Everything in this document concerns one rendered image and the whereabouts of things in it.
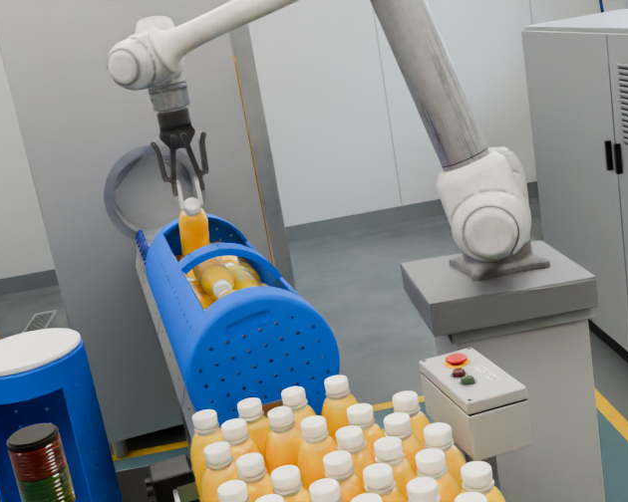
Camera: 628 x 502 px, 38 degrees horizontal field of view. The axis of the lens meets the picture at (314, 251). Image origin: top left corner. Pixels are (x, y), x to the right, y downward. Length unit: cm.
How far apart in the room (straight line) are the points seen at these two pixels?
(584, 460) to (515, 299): 45
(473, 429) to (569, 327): 70
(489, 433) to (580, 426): 76
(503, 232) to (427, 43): 40
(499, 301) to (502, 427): 55
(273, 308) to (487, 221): 46
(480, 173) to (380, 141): 510
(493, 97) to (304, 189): 158
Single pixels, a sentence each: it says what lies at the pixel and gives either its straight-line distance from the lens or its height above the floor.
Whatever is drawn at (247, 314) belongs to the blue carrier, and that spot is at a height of 121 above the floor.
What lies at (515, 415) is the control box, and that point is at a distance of 145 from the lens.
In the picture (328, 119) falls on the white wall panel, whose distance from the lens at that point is 683.
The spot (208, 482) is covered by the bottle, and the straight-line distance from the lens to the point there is 138.
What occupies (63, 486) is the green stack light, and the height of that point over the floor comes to 119.
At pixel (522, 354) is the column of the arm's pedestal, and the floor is 90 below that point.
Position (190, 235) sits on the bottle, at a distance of 224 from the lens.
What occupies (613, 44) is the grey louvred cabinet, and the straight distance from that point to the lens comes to 368.
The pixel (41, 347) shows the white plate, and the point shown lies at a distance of 229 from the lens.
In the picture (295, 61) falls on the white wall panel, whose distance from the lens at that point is 678.
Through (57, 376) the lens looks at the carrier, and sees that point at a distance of 220.
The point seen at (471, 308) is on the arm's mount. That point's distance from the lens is 194.
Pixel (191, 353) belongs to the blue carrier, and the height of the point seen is 116.
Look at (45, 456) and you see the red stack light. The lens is 118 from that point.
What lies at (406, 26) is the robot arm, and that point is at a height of 164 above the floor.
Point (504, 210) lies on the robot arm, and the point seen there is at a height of 127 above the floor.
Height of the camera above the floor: 170
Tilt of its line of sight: 15 degrees down
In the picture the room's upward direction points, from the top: 10 degrees counter-clockwise
